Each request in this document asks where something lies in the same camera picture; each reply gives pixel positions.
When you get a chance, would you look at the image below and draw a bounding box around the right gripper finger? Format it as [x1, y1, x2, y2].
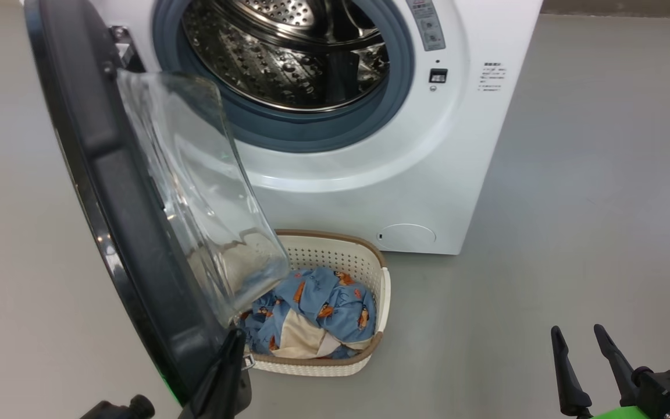
[594, 324, 641, 408]
[550, 325, 593, 417]

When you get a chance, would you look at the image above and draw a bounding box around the stainless steel washing machine drum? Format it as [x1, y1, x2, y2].
[183, 0, 391, 112]

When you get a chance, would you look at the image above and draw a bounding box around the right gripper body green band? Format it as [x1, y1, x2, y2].
[590, 406, 670, 419]

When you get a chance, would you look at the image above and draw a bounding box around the white front-load washing machine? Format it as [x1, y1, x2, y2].
[88, 0, 545, 255]

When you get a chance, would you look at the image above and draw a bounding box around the blue patterned garment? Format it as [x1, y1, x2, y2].
[237, 267, 377, 360]

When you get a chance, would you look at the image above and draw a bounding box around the cream perforated laundry basket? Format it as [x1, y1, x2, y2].
[235, 229, 392, 377]

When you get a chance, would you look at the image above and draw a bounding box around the cream plain garment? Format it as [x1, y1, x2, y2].
[274, 308, 373, 359]

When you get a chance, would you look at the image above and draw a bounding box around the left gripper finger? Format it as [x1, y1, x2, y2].
[179, 328, 252, 419]

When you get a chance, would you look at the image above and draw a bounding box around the dark round washer door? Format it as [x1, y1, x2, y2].
[24, 0, 290, 408]

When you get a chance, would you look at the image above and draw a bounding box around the grey warning sticker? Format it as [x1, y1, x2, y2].
[406, 0, 446, 52]

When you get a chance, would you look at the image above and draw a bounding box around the grey rubber door gasket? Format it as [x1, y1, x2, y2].
[152, 0, 415, 153]

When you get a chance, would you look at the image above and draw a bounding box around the round white filter cover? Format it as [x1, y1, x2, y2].
[377, 223, 437, 252]

